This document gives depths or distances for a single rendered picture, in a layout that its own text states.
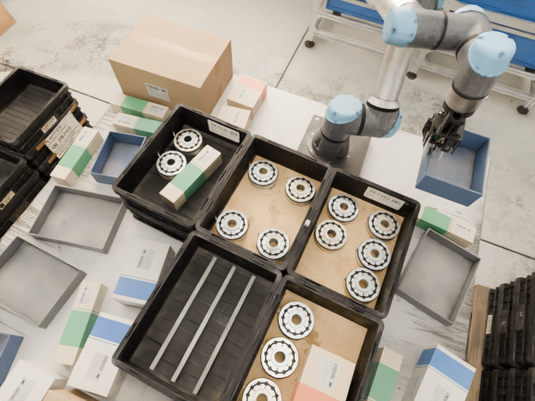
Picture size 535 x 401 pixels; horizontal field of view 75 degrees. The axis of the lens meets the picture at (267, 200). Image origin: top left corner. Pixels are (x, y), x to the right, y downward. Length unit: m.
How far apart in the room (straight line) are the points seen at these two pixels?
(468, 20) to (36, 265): 1.42
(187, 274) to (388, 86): 0.90
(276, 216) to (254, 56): 1.93
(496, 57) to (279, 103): 1.02
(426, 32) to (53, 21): 3.10
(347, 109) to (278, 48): 1.79
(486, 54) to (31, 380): 1.34
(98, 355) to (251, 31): 2.60
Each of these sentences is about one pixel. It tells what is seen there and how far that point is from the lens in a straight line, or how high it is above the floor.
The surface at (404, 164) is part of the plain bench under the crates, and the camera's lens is 1.57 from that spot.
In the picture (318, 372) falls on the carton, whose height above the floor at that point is 0.91.
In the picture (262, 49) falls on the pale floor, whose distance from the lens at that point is 2.99.
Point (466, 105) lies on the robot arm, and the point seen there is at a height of 1.35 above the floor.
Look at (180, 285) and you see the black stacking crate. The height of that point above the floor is 0.83.
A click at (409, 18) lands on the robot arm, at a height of 1.45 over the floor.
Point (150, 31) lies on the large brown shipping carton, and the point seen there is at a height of 0.90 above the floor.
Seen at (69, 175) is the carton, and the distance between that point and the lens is 1.50.
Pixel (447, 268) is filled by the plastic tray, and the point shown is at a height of 0.70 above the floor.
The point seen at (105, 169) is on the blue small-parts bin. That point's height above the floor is 0.70.
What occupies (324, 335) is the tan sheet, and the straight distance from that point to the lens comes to 1.09.
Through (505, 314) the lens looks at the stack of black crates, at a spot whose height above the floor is 0.29.
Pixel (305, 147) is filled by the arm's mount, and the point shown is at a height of 0.75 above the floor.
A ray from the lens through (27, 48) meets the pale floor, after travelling 3.40.
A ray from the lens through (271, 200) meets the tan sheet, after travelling 1.20.
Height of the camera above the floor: 1.90
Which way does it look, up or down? 63 degrees down
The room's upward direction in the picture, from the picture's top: 5 degrees clockwise
